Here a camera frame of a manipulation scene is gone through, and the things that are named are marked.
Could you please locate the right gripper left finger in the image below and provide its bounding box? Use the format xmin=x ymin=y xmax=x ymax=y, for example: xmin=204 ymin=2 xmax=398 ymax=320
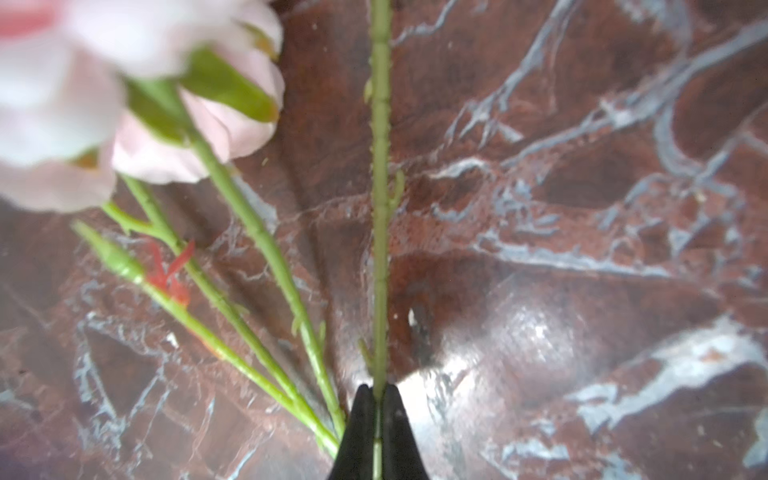
xmin=327 ymin=384 xmax=376 ymax=480

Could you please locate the white rose stem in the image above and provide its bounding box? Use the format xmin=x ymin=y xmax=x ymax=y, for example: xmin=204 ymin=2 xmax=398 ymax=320
xmin=368 ymin=1 xmax=393 ymax=479

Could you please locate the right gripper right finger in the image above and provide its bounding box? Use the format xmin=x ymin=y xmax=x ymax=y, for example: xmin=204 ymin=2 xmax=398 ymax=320
xmin=381 ymin=383 xmax=429 ymax=480

